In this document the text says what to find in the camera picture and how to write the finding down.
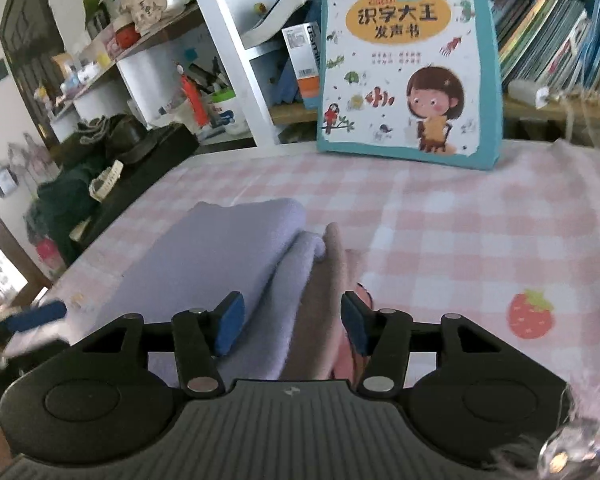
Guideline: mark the white shelf unit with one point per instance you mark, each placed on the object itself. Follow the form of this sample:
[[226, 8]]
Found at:
[[230, 50]]

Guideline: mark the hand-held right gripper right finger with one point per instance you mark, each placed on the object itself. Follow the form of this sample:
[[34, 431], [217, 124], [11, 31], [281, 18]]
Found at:
[[353, 321]]

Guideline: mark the white charger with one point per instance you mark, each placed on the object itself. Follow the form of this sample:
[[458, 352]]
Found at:
[[527, 92]]

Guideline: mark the row of shelf books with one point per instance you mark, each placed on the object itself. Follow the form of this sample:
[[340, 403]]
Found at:
[[555, 40]]

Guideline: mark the fluffy crystal charm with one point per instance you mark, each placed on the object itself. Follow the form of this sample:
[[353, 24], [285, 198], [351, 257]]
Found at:
[[575, 445]]

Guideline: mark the white and orange box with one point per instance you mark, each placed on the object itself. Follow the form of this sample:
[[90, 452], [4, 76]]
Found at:
[[305, 65]]

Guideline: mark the white pen holder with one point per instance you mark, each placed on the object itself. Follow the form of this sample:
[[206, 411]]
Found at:
[[227, 112]]

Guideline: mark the purple knitted garment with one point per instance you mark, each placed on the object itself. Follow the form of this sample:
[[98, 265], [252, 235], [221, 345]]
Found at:
[[205, 260]]

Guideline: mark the red ball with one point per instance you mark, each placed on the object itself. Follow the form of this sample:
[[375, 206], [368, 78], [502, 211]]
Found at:
[[127, 36]]

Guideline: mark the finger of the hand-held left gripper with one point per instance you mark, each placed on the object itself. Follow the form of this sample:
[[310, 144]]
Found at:
[[37, 316]]

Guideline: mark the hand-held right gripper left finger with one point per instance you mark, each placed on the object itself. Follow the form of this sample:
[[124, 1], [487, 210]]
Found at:
[[230, 321]]

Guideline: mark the wooden wall shelf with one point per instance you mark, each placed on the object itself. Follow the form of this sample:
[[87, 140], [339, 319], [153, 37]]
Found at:
[[145, 35]]

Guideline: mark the blue folder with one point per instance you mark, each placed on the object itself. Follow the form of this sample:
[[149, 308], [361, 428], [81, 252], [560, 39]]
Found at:
[[286, 85]]

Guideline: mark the teal children's picture book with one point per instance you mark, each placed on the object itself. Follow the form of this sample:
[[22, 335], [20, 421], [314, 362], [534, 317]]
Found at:
[[405, 60]]

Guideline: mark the pink checked tablecloth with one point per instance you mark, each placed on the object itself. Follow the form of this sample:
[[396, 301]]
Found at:
[[455, 240]]

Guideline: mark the pile of dark clothes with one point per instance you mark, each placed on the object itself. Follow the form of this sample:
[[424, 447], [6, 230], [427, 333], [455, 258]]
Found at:
[[80, 190]]

